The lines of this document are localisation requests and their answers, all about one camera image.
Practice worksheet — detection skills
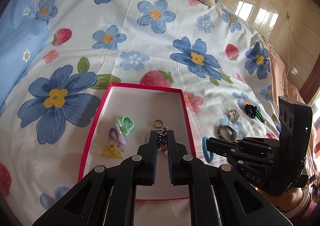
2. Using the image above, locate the peach printed blanket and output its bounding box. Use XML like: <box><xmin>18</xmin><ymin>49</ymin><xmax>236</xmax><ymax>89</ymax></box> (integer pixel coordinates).
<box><xmin>260</xmin><ymin>36</ymin><xmax>320</xmax><ymax>191</ymax></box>

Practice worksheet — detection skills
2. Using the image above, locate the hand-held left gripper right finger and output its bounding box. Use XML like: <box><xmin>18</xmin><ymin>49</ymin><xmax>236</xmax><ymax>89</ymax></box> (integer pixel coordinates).
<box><xmin>167</xmin><ymin>130</ymin><xmax>293</xmax><ymax>226</ymax></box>

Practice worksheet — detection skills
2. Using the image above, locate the purple hair clip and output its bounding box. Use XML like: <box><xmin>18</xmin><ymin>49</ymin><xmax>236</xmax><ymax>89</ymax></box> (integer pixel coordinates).
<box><xmin>108</xmin><ymin>127</ymin><xmax>127</xmax><ymax>147</ymax></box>

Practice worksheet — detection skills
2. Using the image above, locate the silver chain bracelet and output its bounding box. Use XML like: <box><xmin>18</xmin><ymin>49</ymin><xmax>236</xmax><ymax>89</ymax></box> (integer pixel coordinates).
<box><xmin>156</xmin><ymin>127</ymin><xmax>174</xmax><ymax>153</ymax></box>

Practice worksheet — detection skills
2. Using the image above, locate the person's right hand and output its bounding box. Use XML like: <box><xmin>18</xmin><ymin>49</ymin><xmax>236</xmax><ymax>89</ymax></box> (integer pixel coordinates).
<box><xmin>281</xmin><ymin>186</ymin><xmax>316</xmax><ymax>220</ymax></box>

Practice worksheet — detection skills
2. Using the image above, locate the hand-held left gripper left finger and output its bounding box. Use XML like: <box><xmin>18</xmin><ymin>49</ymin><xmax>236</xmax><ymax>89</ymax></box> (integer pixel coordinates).
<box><xmin>32</xmin><ymin>131</ymin><xmax>158</xmax><ymax>226</ymax></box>

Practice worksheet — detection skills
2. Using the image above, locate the black scrunchie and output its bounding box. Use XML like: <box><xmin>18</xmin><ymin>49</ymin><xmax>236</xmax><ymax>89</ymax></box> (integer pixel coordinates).
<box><xmin>244</xmin><ymin>103</ymin><xmax>258</xmax><ymax>118</ymax></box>

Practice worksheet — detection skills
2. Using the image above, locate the colourful beaded bracelet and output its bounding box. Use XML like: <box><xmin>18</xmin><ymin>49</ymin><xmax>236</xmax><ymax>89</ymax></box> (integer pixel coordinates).
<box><xmin>227</xmin><ymin>109</ymin><xmax>241</xmax><ymax>124</ymax></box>

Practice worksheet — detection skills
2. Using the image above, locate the red shallow cardboard box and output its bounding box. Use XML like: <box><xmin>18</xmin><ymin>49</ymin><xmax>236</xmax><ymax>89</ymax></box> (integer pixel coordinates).
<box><xmin>78</xmin><ymin>82</ymin><xmax>197</xmax><ymax>201</ymax></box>

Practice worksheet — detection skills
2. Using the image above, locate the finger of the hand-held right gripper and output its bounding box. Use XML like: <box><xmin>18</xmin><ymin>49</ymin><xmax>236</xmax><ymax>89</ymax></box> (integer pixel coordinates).
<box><xmin>209</xmin><ymin>149</ymin><xmax>273</xmax><ymax>167</ymax></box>
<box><xmin>208</xmin><ymin>137</ymin><xmax>280</xmax><ymax>153</ymax></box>

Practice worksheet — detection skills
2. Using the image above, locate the wooden bed frame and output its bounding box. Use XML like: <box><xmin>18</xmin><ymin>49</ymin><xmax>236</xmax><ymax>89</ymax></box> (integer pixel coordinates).
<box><xmin>299</xmin><ymin>63</ymin><xmax>320</xmax><ymax>109</ymax></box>

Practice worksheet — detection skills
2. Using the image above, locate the yellow hair claw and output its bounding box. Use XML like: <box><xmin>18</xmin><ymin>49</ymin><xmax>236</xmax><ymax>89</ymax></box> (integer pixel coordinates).
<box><xmin>101</xmin><ymin>141</ymin><xmax>124</xmax><ymax>159</ymax></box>

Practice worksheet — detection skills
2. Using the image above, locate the green bow hair tie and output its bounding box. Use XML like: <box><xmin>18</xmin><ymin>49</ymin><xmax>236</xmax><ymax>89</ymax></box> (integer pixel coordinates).
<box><xmin>114</xmin><ymin>115</ymin><xmax>135</xmax><ymax>136</ymax></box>

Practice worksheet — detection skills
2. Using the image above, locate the wristwatch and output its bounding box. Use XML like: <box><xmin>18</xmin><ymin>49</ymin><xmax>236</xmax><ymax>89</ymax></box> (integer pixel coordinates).
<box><xmin>217</xmin><ymin>124</ymin><xmax>239</xmax><ymax>143</ymax></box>

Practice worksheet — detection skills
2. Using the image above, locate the light blue quilt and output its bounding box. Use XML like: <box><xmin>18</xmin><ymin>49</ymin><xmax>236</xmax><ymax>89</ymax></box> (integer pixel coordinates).
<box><xmin>0</xmin><ymin>0</ymin><xmax>50</xmax><ymax>106</ymax></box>

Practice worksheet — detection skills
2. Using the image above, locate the blue hair tie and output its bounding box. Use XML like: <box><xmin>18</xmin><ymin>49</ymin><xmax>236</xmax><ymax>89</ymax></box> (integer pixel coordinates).
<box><xmin>202</xmin><ymin>136</ymin><xmax>215</xmax><ymax>164</ymax></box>

